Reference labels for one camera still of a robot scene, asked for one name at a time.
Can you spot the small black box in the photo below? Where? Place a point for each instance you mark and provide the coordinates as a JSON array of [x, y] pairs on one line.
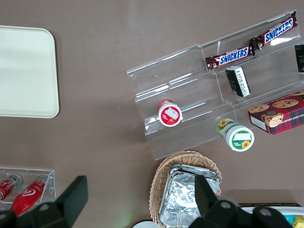
[[238, 82], [300, 58]]

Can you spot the red cola bottle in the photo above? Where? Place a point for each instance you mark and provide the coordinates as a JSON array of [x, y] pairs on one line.
[[7, 187], [26, 194]]

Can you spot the beige plastic tray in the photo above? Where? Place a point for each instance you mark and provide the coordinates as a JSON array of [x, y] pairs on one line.
[[26, 71]]

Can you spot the white snack tray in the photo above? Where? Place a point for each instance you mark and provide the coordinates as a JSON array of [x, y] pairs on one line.
[[273, 209]]

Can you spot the teal snack packet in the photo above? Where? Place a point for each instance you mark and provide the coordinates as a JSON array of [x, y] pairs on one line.
[[288, 218]]

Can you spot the stack of foil trays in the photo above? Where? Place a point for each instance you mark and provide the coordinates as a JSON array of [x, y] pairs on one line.
[[180, 192]]

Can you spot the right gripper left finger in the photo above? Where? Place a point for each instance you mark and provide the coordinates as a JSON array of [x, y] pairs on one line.
[[74, 193]]

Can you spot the red lid cup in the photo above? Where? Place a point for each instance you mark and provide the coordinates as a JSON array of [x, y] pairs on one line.
[[170, 115]]

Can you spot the Snickers bar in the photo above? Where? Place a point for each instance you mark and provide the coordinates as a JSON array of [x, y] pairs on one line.
[[276, 33], [231, 57]]

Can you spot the green sunflower lid cup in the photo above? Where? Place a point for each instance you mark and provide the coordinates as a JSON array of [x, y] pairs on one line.
[[238, 139]]

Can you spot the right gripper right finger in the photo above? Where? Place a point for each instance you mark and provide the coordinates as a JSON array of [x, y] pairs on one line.
[[203, 197]]

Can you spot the oval tan wicker basket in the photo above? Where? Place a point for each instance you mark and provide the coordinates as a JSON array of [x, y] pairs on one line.
[[161, 171]]

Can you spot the clear acrylic step shelf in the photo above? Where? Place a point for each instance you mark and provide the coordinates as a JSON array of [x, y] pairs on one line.
[[190, 80]]

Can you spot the clear acrylic bottle rack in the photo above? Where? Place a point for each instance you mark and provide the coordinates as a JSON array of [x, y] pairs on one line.
[[51, 185]]

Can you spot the yellow snack packet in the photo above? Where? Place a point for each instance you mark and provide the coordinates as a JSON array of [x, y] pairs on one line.
[[299, 222]]

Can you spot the red tartan cookie box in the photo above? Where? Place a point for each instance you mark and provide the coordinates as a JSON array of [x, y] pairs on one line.
[[282, 114]]

